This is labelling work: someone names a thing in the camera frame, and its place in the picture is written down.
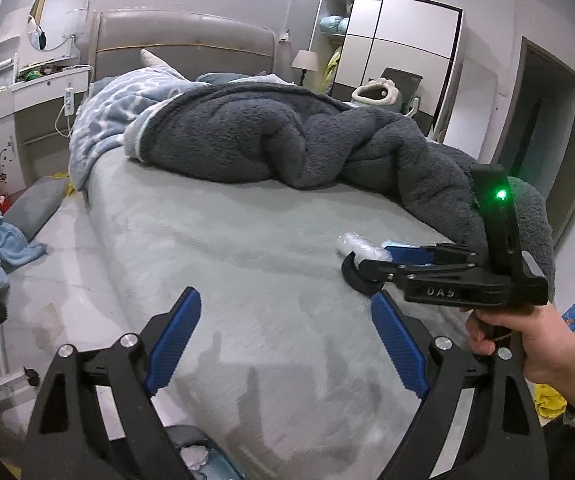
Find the white clothes rack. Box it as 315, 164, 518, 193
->
0, 365, 40, 401

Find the yellow plastic bag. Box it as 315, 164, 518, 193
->
50, 172, 75, 195

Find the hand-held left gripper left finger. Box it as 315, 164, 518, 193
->
21, 286, 202, 480

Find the white tissue ball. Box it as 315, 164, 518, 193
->
182, 442, 213, 468

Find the white vanity desk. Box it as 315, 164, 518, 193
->
0, 35, 92, 201

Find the round wall mirror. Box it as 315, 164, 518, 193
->
26, 0, 89, 52

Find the crushed clear plastic bottle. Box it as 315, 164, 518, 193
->
336, 231, 385, 261

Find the dark grey fleece blanket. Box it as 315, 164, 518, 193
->
124, 82, 555, 286

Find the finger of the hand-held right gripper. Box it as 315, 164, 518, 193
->
356, 257, 483, 283
381, 241, 491, 266

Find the grey padded headboard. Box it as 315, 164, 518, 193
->
90, 9, 278, 86

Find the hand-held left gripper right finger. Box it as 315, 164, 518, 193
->
370, 291, 551, 480

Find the dark teal trash bin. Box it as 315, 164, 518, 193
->
164, 424, 245, 480

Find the light blue bedding bundle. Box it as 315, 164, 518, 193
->
319, 16, 351, 37

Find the white wardrobe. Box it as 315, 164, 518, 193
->
308, 0, 465, 143

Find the white power cable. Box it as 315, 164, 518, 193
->
54, 102, 75, 138

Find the grey floor cushion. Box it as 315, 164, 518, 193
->
2, 176, 70, 243

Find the bed with grey sheet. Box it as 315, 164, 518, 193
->
70, 150, 483, 480

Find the teal pillow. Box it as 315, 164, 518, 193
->
196, 72, 248, 85

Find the blue patterned duvet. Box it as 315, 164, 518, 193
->
68, 66, 203, 196

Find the bedside lamp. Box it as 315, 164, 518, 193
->
291, 50, 318, 88

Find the yellow green garment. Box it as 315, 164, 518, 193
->
325, 47, 343, 95

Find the cream and teal plush bed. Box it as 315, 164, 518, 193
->
351, 79, 399, 107

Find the person's right hand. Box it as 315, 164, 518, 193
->
465, 302, 575, 386

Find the yellow crumpled item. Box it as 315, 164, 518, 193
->
535, 384, 568, 418

